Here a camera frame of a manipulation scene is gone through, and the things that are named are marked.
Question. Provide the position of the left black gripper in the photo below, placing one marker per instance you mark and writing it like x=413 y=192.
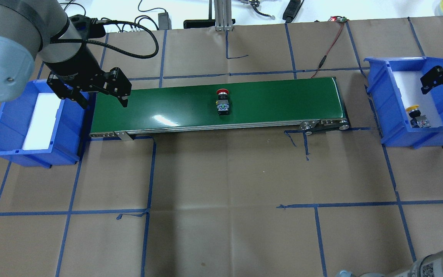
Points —
x=76 y=66

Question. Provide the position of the yellow mushroom push button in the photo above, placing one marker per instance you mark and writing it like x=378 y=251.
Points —
x=417 y=119

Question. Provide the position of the red mushroom push button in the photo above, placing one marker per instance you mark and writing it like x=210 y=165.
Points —
x=223 y=102

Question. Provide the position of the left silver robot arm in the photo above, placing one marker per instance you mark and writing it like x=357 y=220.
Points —
x=31 y=28

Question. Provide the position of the white foam pad right bin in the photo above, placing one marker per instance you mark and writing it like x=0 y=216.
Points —
x=409 y=85

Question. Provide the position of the white foam pad bin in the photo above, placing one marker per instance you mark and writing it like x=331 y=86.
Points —
x=42 y=122
x=409 y=85

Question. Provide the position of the right blue plastic bin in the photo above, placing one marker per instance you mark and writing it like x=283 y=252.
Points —
x=407 y=117

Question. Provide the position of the blue plastic bin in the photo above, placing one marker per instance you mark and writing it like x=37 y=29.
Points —
x=15 y=118
x=407 y=117

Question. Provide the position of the left blue plastic bin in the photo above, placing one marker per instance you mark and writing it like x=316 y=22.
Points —
x=15 y=118

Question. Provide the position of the white foam pad left bin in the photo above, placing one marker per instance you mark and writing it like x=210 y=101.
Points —
x=42 y=122

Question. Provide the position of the black power adapter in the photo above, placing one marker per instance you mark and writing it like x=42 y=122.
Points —
x=164 y=21

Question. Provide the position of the green conveyor belt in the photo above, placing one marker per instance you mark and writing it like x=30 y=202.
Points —
x=313 y=104

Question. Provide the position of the black handheld device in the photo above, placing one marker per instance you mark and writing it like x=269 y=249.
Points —
x=291 y=10

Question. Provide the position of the aluminium frame post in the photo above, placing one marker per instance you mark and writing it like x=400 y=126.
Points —
x=223 y=15

